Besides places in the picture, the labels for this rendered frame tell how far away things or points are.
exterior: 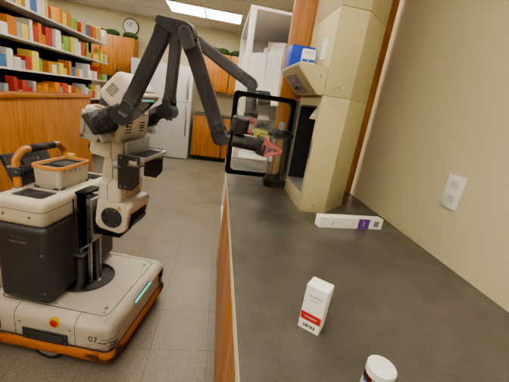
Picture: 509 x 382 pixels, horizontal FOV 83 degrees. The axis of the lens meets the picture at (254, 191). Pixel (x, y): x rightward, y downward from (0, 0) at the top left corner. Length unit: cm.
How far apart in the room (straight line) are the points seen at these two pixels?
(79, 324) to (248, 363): 122
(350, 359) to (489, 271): 59
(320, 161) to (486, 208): 55
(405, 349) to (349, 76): 89
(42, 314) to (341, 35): 176
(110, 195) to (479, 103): 148
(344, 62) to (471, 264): 79
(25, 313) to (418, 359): 162
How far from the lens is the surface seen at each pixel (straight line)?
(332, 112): 118
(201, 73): 113
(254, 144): 117
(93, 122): 128
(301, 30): 154
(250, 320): 62
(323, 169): 120
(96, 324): 164
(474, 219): 111
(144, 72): 118
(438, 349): 74
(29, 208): 155
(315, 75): 115
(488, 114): 115
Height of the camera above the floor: 135
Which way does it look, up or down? 17 degrees down
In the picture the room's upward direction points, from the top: 9 degrees clockwise
